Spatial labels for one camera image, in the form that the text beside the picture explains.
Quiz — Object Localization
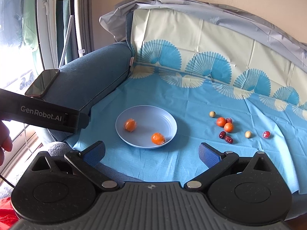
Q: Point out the dark red date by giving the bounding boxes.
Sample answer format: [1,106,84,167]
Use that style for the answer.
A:
[224,136,234,144]
[219,131,226,139]

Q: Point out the tan longan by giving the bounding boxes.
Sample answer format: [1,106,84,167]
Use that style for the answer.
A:
[245,131,252,139]
[209,111,216,118]

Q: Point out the person's left hand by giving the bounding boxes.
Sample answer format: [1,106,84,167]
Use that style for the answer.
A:
[0,122,12,165]

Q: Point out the black smartphone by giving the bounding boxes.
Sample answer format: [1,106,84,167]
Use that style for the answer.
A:
[24,69,60,98]

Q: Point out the orange tangerine near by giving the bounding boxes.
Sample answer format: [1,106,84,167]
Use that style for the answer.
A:
[224,122,234,133]

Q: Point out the orange tangerine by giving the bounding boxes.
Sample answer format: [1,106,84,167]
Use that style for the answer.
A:
[216,117,226,127]
[224,122,234,133]

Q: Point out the orange tangerine far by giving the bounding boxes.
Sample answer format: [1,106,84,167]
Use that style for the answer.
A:
[216,117,226,127]

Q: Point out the wrapped orange left in plate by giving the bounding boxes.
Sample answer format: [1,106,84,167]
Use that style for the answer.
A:
[124,118,137,132]

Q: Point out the wrapped orange in plate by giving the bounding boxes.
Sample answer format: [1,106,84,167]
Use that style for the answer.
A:
[151,132,165,145]
[124,118,137,132]

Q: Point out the wrapped orange right in plate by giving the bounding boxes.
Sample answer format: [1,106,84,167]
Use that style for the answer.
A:
[151,132,165,145]

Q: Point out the blue sofa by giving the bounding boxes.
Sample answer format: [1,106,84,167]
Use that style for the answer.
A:
[40,41,135,145]

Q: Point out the light blue plate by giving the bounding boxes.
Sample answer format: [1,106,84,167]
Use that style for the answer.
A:
[115,105,177,149]

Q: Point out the blue patterned tablecloth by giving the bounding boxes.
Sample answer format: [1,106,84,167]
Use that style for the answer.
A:
[68,9,306,194]

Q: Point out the red cloth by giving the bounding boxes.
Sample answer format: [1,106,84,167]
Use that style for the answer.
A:
[0,197,19,230]

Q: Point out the grey plastic cover sheet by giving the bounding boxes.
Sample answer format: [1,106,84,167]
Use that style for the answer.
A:
[99,0,306,71]

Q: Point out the black cable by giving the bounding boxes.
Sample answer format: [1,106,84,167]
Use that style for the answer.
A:
[0,174,16,189]

